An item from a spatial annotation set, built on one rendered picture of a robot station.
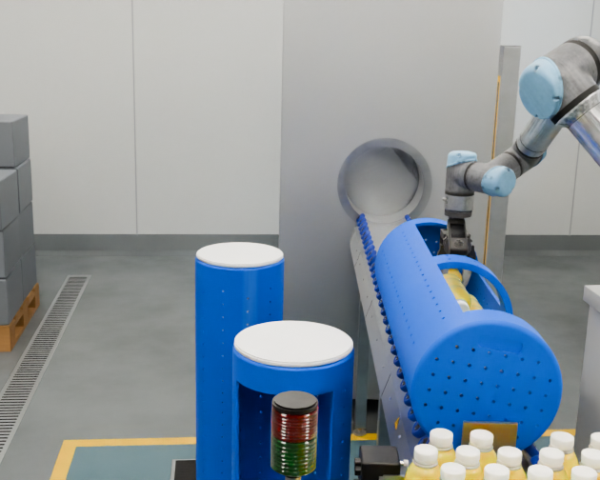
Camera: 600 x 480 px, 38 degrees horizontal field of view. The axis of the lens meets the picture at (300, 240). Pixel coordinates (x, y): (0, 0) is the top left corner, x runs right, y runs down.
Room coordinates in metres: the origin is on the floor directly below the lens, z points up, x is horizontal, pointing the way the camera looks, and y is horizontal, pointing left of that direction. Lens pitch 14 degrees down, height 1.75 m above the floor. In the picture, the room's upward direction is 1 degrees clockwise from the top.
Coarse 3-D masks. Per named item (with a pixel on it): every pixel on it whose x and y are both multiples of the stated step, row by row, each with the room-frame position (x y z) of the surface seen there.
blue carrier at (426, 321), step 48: (384, 240) 2.36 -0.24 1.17; (432, 240) 2.37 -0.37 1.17; (384, 288) 2.09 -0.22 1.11; (432, 288) 1.76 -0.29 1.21; (480, 288) 2.24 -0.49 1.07; (432, 336) 1.53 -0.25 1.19; (480, 336) 1.51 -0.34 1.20; (528, 336) 1.50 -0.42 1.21; (432, 384) 1.50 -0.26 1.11; (480, 384) 1.51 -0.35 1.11; (528, 384) 1.50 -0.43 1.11; (528, 432) 1.50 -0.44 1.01
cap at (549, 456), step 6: (540, 450) 1.29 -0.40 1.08; (546, 450) 1.30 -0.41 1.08; (552, 450) 1.30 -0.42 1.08; (558, 450) 1.30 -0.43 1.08; (540, 456) 1.29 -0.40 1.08; (546, 456) 1.28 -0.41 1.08; (552, 456) 1.28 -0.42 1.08; (558, 456) 1.28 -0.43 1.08; (540, 462) 1.29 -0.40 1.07; (546, 462) 1.28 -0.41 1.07; (552, 462) 1.27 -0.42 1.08; (558, 462) 1.27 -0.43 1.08
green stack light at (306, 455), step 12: (276, 444) 1.06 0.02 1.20; (288, 444) 1.05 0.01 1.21; (300, 444) 1.05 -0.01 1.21; (312, 444) 1.06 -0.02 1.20; (276, 456) 1.06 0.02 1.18; (288, 456) 1.05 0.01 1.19; (300, 456) 1.05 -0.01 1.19; (312, 456) 1.07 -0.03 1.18; (276, 468) 1.06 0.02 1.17; (288, 468) 1.05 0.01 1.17; (300, 468) 1.05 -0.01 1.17; (312, 468) 1.07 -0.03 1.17
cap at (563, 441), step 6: (552, 432) 1.36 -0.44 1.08; (558, 432) 1.36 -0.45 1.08; (564, 432) 1.36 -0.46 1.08; (552, 438) 1.34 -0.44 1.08; (558, 438) 1.34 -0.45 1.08; (564, 438) 1.34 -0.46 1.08; (570, 438) 1.34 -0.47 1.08; (552, 444) 1.34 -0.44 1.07; (558, 444) 1.33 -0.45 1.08; (564, 444) 1.33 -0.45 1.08; (570, 444) 1.33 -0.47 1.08
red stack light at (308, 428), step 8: (272, 408) 1.08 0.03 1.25; (272, 416) 1.07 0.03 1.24; (280, 416) 1.06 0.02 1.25; (288, 416) 1.05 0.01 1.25; (296, 416) 1.05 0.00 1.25; (304, 416) 1.06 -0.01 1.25; (312, 416) 1.06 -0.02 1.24; (272, 424) 1.07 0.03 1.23; (280, 424) 1.06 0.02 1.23; (288, 424) 1.05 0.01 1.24; (296, 424) 1.05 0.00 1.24; (304, 424) 1.06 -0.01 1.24; (312, 424) 1.06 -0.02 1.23; (272, 432) 1.07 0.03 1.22; (280, 432) 1.06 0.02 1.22; (288, 432) 1.05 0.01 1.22; (296, 432) 1.05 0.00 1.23; (304, 432) 1.06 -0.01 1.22; (312, 432) 1.07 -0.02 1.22; (280, 440) 1.06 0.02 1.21; (288, 440) 1.05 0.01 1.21; (296, 440) 1.05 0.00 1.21; (304, 440) 1.06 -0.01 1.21
